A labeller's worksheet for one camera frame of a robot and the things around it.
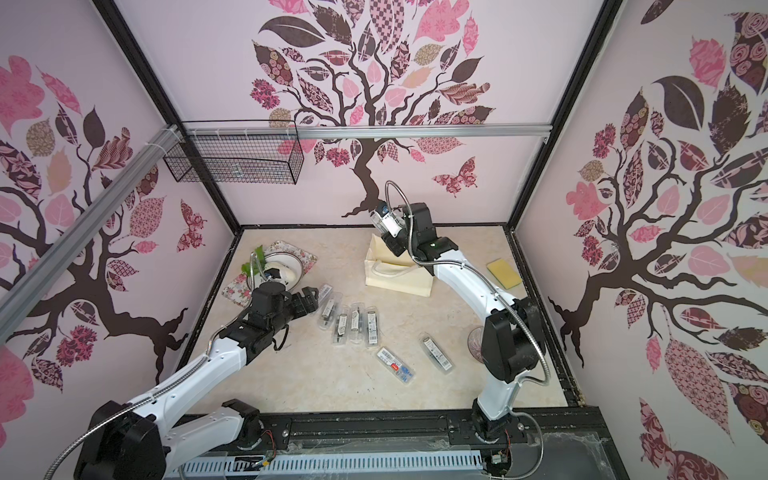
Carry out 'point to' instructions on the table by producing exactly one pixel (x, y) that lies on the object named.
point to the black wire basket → (237, 151)
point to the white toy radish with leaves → (258, 264)
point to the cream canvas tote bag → (386, 270)
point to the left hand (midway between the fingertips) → (308, 300)
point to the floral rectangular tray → (238, 291)
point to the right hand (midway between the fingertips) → (394, 222)
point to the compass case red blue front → (404, 372)
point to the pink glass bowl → (474, 342)
